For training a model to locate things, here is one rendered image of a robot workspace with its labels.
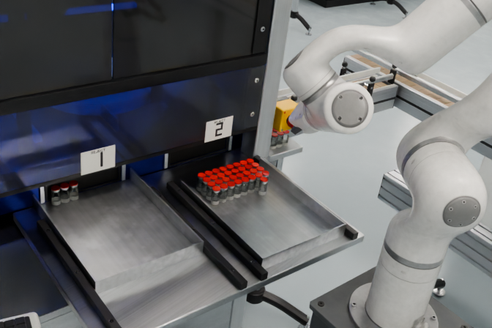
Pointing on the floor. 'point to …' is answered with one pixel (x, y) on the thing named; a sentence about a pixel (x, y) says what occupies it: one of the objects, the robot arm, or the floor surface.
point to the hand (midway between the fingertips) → (305, 108)
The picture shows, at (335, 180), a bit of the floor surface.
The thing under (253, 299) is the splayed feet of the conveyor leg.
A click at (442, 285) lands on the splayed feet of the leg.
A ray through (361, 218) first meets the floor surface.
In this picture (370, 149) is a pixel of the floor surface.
